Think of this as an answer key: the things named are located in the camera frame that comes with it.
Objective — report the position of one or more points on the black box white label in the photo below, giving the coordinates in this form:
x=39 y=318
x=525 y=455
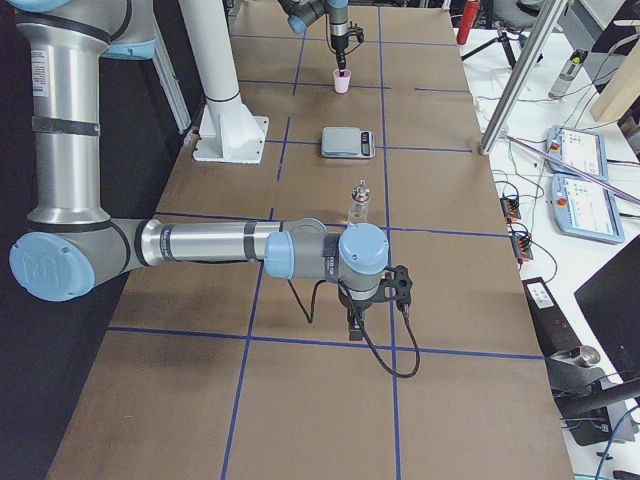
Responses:
x=553 y=330

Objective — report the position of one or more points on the pink plastic cup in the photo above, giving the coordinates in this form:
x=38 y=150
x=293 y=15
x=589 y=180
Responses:
x=341 y=80

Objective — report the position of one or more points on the black camera tripod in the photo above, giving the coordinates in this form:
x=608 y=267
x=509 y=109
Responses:
x=505 y=37

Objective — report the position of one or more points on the black monitor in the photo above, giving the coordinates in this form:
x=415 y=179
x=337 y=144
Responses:
x=609 y=301

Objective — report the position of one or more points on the clear water bottle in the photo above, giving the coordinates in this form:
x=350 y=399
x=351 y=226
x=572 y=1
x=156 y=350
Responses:
x=567 y=74

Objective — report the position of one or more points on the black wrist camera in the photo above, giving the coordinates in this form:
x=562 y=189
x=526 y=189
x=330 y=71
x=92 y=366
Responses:
x=400 y=286
x=356 y=32

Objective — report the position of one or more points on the silver digital kitchen scale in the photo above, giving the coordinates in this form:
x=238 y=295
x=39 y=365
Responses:
x=347 y=142

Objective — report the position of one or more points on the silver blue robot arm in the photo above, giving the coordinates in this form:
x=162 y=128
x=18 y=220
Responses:
x=301 y=15
x=74 y=245

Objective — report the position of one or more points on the red cylinder bottle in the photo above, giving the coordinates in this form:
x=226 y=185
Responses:
x=467 y=21

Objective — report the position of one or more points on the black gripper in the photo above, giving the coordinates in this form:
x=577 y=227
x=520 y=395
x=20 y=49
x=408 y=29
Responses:
x=337 y=41
x=353 y=303

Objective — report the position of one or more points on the lower blue teach pendant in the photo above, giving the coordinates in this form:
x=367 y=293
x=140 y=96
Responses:
x=584 y=209

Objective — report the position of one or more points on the orange black connector box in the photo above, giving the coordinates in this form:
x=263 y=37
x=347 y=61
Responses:
x=510 y=208
x=521 y=242

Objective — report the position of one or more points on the lower orange black connector box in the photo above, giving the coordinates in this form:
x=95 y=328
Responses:
x=521 y=242

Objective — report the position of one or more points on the wooden board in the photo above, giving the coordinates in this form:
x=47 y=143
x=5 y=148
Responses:
x=622 y=90

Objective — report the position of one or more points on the upper blue teach pendant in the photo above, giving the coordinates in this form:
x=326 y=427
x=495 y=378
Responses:
x=581 y=149

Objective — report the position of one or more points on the glass sauce bottle steel spout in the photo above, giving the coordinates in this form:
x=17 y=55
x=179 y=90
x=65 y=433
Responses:
x=358 y=210

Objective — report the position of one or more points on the blue teach pendant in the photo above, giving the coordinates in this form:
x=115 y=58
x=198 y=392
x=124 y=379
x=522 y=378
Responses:
x=584 y=209
x=581 y=149

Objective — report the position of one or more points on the black clamp metal knob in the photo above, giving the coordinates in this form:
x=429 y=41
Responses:
x=592 y=406

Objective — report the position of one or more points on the upper orange black connector box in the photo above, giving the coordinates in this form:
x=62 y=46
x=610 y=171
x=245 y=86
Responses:
x=510 y=208

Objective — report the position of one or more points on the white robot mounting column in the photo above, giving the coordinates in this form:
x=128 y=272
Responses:
x=228 y=131

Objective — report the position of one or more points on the aluminium frame post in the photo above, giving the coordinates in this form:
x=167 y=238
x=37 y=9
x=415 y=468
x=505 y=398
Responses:
x=542 y=29

